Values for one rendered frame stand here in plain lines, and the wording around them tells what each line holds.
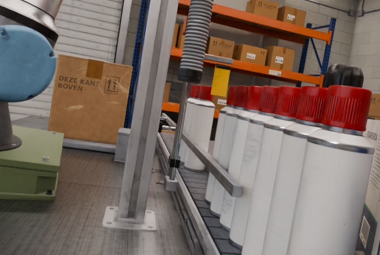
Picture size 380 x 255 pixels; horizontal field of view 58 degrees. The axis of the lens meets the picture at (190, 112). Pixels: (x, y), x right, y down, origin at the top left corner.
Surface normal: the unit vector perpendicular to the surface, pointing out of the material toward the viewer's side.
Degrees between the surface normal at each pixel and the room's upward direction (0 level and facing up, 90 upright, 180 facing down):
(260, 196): 90
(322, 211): 90
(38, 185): 90
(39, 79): 101
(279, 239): 90
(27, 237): 0
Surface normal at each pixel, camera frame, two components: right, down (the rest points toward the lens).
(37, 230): 0.16, -0.99
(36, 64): 0.63, 0.33
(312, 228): -0.63, -0.06
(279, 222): -0.80, -0.10
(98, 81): 0.18, 0.08
